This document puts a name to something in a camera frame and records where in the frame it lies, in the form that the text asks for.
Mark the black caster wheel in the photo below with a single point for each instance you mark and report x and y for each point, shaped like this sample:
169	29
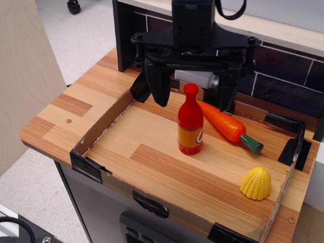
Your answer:
73	6

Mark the black equipment with cable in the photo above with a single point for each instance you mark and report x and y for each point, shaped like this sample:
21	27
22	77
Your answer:
15	228

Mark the cardboard fence with black tape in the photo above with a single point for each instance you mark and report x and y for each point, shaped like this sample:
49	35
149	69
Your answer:
133	148

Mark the grey salt shaker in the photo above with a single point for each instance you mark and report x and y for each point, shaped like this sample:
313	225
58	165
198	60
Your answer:
205	80

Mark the yellow toy corn piece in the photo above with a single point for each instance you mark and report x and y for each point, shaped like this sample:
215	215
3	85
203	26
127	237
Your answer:
256	184

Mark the light wooden panel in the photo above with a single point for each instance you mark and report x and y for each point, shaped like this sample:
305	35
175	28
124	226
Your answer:
30	75

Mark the red hot sauce bottle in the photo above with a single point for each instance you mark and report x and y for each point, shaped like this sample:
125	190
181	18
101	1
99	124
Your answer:
190	122

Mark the dark tile backsplash panel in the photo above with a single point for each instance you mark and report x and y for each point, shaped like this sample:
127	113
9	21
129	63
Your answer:
286	79

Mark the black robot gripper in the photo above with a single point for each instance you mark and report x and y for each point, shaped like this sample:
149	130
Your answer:
196	42

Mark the orange toy carrot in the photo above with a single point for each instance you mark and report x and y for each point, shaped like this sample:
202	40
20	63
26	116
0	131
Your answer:
230	127

